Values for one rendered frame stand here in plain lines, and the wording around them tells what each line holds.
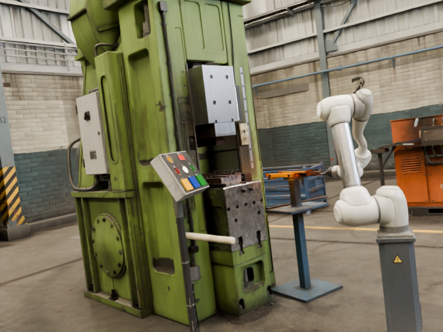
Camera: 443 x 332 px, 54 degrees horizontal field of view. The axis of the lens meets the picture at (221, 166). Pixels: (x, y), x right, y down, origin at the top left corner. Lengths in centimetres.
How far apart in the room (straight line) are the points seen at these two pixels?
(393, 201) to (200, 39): 175
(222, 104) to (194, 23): 62
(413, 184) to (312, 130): 539
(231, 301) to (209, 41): 189
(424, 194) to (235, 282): 361
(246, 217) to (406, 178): 344
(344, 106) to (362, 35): 836
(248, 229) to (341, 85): 802
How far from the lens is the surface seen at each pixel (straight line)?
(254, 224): 322
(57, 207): 915
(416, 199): 624
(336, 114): 260
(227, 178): 310
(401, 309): 271
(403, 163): 620
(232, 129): 317
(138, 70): 332
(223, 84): 317
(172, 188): 252
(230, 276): 317
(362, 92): 267
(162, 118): 299
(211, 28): 342
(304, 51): 1157
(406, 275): 264
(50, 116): 921
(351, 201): 249
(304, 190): 677
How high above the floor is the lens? 122
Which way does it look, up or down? 3 degrees down
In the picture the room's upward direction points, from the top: 7 degrees counter-clockwise
